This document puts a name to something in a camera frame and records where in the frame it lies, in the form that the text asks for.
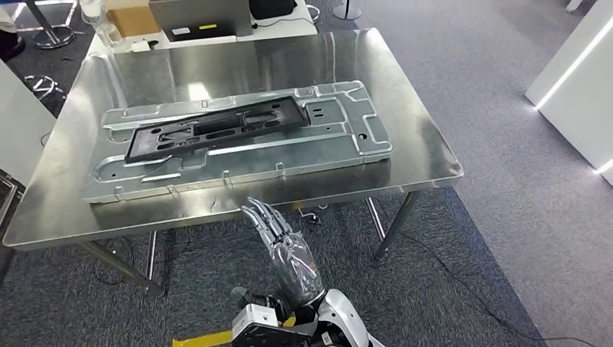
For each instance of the brown cardboard box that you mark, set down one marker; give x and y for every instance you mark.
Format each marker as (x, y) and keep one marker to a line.
(134, 21)

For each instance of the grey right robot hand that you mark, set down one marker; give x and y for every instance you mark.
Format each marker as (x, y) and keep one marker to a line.
(294, 268)

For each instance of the stainless steel workbench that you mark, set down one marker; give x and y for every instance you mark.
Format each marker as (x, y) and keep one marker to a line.
(421, 143)

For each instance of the steel frame side table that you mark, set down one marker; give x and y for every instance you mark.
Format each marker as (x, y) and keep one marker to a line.
(7, 196)

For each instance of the white counter with light strip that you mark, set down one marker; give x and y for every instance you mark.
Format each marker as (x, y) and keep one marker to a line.
(574, 96)

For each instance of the black device on desk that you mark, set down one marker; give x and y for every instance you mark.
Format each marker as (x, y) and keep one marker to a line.
(273, 8)

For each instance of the clear plastic bottle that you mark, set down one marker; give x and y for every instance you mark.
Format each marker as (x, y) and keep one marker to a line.
(103, 28)

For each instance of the black grey equipment box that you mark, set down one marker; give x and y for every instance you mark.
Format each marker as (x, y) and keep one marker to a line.
(201, 16)

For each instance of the yellow floor tape square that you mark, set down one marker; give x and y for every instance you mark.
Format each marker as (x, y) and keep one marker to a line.
(201, 340)

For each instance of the chrome stool base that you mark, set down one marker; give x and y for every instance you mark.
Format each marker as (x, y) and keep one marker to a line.
(45, 88)
(52, 38)

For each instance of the person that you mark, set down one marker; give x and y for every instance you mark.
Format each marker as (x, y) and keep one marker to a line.
(12, 45)

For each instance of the stanchion post with round base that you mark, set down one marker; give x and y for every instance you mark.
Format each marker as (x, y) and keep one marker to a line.
(347, 13)

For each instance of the white partition panel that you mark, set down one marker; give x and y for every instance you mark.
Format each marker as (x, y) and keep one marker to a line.
(24, 129)

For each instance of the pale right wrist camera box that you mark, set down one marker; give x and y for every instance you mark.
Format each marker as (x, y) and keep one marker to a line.
(254, 321)

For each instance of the white back desk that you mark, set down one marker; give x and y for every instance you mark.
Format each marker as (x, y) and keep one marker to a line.
(287, 28)

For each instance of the small white charger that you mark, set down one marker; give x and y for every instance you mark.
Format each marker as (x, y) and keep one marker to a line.
(141, 46)

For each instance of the black plastic licence plate bracket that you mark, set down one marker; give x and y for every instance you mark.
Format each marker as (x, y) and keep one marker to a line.
(143, 148)

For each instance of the stamped sheet metal panel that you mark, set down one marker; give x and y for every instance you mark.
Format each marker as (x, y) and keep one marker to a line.
(311, 153)

